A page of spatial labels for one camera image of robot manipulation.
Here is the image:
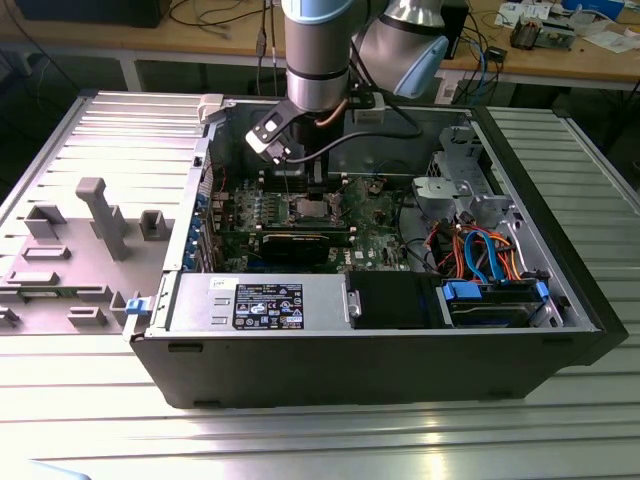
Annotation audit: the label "silver CPU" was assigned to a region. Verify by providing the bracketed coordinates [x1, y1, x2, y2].
[294, 196, 329, 219]

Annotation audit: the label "metal socket cover frame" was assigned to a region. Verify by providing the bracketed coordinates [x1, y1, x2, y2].
[330, 172, 366, 225]

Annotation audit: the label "CPU socket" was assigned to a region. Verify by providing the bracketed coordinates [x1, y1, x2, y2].
[283, 190, 337, 226]

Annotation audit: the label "RAM slot white clips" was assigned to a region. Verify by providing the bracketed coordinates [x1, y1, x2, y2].
[258, 178, 350, 190]
[219, 232, 356, 246]
[258, 169, 350, 179]

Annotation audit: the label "black graphics card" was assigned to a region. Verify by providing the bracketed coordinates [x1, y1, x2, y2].
[258, 230, 332, 267]

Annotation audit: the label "green motherboard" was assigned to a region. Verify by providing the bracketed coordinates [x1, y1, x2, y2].
[208, 172, 417, 275]

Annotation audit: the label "pale grey case latch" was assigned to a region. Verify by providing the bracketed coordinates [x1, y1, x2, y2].
[197, 93, 227, 126]

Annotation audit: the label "metal drive cage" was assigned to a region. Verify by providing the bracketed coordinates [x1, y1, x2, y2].
[410, 124, 524, 236]

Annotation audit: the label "black plastic shroud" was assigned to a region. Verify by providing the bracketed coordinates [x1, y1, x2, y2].
[346, 272, 445, 331]

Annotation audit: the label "small white labelled box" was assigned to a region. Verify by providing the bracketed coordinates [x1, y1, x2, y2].
[436, 79, 460, 105]

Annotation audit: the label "grey power supply unit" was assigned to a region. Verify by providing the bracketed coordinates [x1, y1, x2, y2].
[167, 272, 351, 334]

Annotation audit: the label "black open PC case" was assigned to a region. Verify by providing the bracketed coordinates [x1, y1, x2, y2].
[122, 91, 630, 411]

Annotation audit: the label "tall black box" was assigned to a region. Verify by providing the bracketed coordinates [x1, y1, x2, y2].
[442, 0, 471, 61]

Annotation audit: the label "wooden workbench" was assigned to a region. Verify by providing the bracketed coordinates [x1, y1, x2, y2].
[0, 0, 640, 96]

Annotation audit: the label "hard disk blue carrier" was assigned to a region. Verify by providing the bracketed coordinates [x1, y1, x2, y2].
[436, 278, 552, 330]

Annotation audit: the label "metal heatsink cooler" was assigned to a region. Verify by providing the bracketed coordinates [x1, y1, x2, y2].
[508, 14, 542, 51]

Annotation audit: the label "white printed papers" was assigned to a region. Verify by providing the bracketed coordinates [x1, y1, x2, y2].
[494, 1, 526, 27]

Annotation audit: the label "grey parts rack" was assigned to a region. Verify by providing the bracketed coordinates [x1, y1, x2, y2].
[0, 176, 177, 337]

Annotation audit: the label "grey metal device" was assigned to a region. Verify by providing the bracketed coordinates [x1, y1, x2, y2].
[537, 18, 576, 52]

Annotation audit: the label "large black box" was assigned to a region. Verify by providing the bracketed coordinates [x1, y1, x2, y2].
[13, 0, 167, 30]

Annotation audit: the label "white paper sheet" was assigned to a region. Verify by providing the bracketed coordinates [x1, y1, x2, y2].
[583, 29, 640, 55]

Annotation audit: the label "blue box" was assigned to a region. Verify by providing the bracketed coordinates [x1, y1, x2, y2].
[559, 0, 626, 21]

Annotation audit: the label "pale blue rounded object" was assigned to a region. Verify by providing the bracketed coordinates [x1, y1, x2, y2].
[27, 458, 94, 480]

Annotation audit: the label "white camera black bracket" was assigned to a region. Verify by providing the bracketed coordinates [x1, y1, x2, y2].
[243, 101, 307, 165]

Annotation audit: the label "black camera cable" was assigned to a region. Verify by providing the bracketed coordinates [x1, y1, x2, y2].
[283, 94, 425, 164]

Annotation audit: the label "small white camera box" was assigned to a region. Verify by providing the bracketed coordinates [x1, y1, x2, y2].
[351, 92, 387, 125]

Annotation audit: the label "red orange wire bundle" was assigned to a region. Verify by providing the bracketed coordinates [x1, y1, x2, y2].
[425, 219, 469, 277]

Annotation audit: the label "blue data wire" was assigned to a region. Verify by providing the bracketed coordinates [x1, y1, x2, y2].
[463, 225, 507, 285]

